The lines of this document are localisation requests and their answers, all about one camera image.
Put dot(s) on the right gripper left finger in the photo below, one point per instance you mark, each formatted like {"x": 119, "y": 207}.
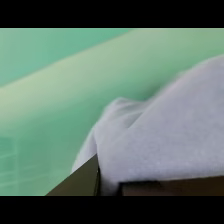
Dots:
{"x": 83, "y": 181}

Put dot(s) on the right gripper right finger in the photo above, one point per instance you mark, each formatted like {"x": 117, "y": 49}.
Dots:
{"x": 173, "y": 187}

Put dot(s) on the blue T-shirt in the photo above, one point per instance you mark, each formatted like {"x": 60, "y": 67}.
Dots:
{"x": 173, "y": 133}

